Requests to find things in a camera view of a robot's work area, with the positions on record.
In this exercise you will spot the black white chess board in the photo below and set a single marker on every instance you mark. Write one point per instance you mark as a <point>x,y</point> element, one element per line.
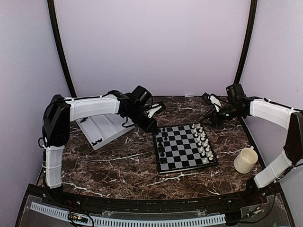
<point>180,152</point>

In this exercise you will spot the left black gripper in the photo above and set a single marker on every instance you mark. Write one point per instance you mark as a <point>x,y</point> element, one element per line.
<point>147,127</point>

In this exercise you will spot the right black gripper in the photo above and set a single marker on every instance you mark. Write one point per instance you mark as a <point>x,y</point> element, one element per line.
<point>214,117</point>

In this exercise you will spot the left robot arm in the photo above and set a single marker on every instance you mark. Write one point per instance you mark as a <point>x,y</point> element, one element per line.
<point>63,110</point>

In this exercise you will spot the right black frame post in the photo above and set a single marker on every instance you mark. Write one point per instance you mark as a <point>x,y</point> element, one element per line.
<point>246,42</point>

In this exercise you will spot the cream ribbed mug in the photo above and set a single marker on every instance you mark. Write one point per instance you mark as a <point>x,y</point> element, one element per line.
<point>246,160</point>

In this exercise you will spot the white plastic tray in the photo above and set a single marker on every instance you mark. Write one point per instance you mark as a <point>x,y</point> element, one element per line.
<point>107,127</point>

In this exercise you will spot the black front rail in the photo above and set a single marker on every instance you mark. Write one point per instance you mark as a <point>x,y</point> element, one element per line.
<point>226,202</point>

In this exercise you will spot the white chess pieces row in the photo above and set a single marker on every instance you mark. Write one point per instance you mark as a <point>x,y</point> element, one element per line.
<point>202,144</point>

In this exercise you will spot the black pieces pile in tray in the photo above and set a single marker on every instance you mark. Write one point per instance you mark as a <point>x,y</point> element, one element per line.
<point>96,142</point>

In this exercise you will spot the white cable duct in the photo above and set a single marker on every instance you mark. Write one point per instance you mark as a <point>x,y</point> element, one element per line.
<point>123,219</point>

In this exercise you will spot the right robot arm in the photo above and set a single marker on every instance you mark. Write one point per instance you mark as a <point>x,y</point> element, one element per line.
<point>278,129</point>

